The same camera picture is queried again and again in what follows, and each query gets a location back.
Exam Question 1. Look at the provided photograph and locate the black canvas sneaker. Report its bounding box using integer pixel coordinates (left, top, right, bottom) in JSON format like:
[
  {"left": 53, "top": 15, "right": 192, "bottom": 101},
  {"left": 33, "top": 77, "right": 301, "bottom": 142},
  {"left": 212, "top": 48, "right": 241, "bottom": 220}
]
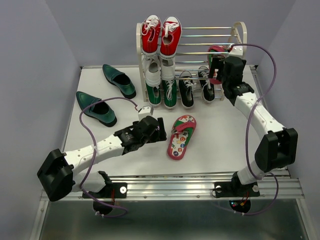
[
  {"left": 198, "top": 66, "right": 215, "bottom": 104},
  {"left": 178, "top": 71, "right": 195, "bottom": 109}
]

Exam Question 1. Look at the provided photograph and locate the green loafer front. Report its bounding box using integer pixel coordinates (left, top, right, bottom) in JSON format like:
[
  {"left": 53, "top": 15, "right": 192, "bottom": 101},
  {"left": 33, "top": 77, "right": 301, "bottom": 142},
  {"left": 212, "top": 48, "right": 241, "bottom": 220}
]
[{"left": 76, "top": 91, "right": 117, "bottom": 127}]

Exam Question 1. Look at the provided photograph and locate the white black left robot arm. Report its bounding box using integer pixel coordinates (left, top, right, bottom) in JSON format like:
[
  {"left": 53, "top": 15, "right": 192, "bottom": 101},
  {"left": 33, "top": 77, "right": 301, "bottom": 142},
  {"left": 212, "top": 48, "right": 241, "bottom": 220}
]
[{"left": 37, "top": 116, "right": 167, "bottom": 202}]

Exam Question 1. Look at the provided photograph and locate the pink letter sandal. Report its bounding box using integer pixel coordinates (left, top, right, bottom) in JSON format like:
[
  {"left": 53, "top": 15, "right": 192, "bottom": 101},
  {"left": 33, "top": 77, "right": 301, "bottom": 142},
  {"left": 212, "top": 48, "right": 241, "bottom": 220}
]
[
  {"left": 167, "top": 114, "right": 197, "bottom": 161},
  {"left": 207, "top": 45, "right": 230, "bottom": 85}
]

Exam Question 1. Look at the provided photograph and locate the green sneaker left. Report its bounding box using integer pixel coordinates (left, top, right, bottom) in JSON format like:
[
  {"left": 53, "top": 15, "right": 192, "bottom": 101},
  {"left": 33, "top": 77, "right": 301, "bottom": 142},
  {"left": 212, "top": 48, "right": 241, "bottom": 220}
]
[{"left": 146, "top": 84, "right": 162, "bottom": 107}]

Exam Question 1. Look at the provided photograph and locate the green sneaker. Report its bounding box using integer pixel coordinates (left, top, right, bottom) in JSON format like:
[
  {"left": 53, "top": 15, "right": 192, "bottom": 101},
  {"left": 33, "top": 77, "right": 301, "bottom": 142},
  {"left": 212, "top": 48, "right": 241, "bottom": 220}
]
[
  {"left": 161, "top": 79, "right": 177, "bottom": 109},
  {"left": 146, "top": 84, "right": 162, "bottom": 107}
]

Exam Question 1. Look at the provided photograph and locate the red sneaker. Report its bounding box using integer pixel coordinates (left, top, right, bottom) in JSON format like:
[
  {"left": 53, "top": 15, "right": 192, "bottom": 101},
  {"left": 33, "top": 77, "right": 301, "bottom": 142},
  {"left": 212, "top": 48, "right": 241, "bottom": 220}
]
[
  {"left": 141, "top": 14, "right": 162, "bottom": 57},
  {"left": 160, "top": 16, "right": 182, "bottom": 60}
]

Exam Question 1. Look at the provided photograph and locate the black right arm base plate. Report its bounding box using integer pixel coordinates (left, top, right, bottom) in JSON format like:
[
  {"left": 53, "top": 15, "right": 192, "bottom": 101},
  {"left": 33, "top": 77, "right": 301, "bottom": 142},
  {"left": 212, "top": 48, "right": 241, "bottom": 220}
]
[{"left": 211, "top": 181, "right": 260, "bottom": 198}]

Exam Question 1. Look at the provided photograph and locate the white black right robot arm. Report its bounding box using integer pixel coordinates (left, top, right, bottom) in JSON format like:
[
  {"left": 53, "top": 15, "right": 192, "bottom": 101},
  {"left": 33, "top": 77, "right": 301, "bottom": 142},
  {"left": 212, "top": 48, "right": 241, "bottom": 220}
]
[{"left": 216, "top": 56, "right": 298, "bottom": 197}]

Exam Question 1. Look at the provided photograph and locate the red sneaker left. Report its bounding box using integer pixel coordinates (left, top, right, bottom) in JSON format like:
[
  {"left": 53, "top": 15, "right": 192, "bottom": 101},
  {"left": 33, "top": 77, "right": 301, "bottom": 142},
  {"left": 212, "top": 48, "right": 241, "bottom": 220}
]
[{"left": 141, "top": 14, "right": 162, "bottom": 57}]

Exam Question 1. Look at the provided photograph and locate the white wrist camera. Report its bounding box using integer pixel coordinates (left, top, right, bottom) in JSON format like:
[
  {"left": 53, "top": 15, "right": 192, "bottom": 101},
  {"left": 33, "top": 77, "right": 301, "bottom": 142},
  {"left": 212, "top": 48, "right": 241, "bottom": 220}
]
[
  {"left": 138, "top": 105, "right": 154, "bottom": 121},
  {"left": 228, "top": 46, "right": 244, "bottom": 59}
]

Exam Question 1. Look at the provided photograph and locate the red sneaker right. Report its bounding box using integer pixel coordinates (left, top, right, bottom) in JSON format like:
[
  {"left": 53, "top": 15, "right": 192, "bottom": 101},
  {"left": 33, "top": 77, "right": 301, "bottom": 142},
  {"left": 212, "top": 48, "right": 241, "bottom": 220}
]
[{"left": 160, "top": 16, "right": 182, "bottom": 60}]

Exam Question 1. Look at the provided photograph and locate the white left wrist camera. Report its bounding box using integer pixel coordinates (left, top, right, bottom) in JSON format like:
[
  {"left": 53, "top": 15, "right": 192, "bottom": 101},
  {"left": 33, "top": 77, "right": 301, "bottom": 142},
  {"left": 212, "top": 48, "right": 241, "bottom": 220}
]
[{"left": 138, "top": 105, "right": 154, "bottom": 121}]

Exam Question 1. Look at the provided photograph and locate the green sneaker right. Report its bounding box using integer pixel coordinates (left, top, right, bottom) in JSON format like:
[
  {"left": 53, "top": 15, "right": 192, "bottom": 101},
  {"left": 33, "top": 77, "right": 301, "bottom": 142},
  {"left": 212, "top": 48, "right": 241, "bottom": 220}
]
[{"left": 161, "top": 79, "right": 177, "bottom": 109}]

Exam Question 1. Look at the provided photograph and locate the white sneaker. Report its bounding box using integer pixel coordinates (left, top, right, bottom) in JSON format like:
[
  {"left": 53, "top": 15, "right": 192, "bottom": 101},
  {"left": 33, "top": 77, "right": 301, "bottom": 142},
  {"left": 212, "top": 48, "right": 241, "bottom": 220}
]
[
  {"left": 142, "top": 56, "right": 161, "bottom": 87},
  {"left": 160, "top": 57, "right": 176, "bottom": 81}
]

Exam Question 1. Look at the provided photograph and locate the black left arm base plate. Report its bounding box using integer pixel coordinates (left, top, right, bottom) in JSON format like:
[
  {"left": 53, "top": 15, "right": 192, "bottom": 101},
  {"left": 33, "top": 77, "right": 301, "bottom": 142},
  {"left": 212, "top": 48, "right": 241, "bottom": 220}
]
[{"left": 81, "top": 182, "right": 128, "bottom": 199}]

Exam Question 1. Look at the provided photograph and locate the green loafer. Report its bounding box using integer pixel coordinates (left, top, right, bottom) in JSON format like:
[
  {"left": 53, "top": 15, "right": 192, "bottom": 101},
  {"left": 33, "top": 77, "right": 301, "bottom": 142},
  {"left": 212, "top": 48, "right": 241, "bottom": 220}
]
[
  {"left": 76, "top": 91, "right": 117, "bottom": 127},
  {"left": 102, "top": 64, "right": 137, "bottom": 99}
]

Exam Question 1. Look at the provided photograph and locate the white sneaker right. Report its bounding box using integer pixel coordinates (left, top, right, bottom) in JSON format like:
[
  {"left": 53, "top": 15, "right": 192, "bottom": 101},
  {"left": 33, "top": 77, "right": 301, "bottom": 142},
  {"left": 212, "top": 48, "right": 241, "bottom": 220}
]
[{"left": 160, "top": 57, "right": 176, "bottom": 81}]

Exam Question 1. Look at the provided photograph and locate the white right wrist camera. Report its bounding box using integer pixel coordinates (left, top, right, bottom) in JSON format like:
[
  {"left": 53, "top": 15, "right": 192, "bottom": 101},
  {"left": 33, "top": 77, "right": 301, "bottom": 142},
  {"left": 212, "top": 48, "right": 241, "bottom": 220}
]
[{"left": 228, "top": 46, "right": 244, "bottom": 59}]

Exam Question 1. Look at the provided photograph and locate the green loafer rear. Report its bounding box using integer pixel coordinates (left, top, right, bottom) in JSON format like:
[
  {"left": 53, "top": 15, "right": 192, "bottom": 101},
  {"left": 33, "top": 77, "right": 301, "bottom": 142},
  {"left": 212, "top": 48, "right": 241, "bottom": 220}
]
[{"left": 102, "top": 64, "right": 137, "bottom": 99}]

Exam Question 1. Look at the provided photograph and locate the white sneaker left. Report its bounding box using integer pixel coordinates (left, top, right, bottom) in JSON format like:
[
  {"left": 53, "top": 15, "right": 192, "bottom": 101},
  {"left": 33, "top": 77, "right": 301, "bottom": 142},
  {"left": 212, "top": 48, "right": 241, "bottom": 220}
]
[{"left": 142, "top": 56, "right": 161, "bottom": 87}]

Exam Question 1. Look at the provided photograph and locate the cream metal shoe shelf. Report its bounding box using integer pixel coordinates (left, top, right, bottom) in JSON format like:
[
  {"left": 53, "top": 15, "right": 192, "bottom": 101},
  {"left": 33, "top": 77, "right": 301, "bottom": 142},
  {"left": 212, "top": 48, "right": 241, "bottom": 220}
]
[{"left": 136, "top": 21, "right": 248, "bottom": 102}]

